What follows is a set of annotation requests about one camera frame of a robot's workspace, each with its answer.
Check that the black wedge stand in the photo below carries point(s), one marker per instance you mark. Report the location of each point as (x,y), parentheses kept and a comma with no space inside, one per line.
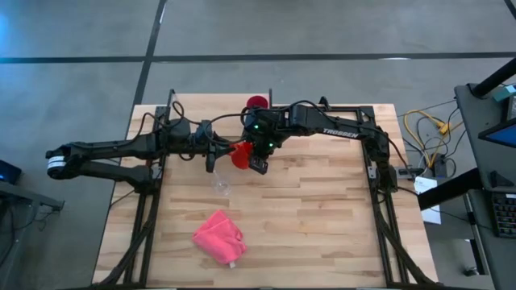
(500,181)

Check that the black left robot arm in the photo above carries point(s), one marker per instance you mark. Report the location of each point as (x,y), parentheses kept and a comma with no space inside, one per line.
(121,147)

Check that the black caster wheel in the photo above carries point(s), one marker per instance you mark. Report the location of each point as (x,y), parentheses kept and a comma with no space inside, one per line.
(471,272)

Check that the black device with blue light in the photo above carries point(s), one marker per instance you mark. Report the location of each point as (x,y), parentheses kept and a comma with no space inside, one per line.
(9,173)

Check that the silver bracket plate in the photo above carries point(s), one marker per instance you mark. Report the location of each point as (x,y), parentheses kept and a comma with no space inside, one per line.
(373,172)

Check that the teal box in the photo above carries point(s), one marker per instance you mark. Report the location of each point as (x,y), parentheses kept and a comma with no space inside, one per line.
(506,92)

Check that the black beam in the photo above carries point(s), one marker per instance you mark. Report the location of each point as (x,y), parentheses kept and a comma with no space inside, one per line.
(447,189)

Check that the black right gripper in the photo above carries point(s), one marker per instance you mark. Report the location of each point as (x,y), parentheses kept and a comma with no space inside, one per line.
(262,149)

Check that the black pole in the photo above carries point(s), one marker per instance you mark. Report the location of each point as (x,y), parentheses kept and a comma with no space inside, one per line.
(496,78)

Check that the white paper sheet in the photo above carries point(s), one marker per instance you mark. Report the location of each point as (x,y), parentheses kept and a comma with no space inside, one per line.
(425,185)

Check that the pink plastic cup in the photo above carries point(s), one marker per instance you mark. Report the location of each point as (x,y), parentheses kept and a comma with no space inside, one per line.
(257,101)

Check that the dark grey desk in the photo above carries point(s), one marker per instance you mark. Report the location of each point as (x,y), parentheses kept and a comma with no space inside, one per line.
(471,121)

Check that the black clamp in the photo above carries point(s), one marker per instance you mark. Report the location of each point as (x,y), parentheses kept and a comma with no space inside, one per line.
(323,102)

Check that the dark side stand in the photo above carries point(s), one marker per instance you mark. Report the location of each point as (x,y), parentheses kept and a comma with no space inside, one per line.
(24,195)

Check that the pink cloth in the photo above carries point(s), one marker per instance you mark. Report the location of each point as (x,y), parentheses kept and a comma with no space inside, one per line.
(219,237)

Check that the monitor with blue screen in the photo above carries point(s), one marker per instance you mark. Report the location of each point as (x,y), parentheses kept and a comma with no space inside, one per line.
(504,135)

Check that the black power strip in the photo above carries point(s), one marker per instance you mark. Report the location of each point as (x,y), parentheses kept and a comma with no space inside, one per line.
(409,172)

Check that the black keyboard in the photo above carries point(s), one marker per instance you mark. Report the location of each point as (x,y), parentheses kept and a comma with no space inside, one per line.
(506,215)

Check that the red plastic mug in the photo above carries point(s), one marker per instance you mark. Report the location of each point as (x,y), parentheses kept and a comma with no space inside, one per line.
(242,157)

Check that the clear glass cup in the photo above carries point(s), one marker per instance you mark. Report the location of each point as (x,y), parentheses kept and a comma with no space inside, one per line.
(221,187)

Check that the black power adapter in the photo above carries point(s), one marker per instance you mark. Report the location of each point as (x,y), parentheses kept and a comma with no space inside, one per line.
(440,165)

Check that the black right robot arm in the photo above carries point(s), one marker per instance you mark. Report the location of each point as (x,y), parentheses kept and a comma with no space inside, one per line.
(322,121)

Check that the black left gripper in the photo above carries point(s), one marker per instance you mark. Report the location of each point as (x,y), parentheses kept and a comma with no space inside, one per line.
(210,163)

